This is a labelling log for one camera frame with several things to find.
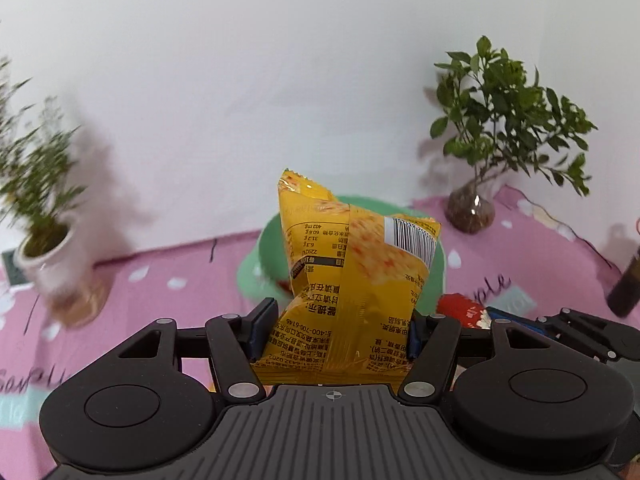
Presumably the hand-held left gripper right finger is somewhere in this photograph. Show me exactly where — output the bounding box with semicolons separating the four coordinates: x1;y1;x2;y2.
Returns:
397;310;544;406

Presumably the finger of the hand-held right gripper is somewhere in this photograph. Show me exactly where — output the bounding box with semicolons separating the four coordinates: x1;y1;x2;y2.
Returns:
536;308;640;364
486;306;551;337

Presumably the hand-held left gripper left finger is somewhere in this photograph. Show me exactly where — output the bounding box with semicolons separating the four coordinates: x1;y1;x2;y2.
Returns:
117;298;279;404

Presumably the large red white snack packet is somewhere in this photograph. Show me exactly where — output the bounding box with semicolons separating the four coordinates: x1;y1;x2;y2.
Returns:
436;293;494;331

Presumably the green plastic bowl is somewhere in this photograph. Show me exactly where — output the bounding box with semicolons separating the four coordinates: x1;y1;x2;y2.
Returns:
234;195;449;317

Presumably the yellow snack packet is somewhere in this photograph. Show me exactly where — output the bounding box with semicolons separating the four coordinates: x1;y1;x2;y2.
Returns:
248;168;444;387

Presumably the brown water bottle red cap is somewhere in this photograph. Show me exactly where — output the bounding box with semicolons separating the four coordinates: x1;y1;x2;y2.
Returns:
605;217;640;319

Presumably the pink printed tablecloth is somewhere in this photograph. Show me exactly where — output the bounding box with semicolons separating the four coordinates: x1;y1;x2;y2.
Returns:
0;184;640;480

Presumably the leafy plant in glass vase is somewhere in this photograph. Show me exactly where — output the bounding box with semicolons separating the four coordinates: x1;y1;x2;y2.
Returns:
429;35;599;234

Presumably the small plant in white cup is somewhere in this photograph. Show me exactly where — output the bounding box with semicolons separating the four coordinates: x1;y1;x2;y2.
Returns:
0;55;108;330

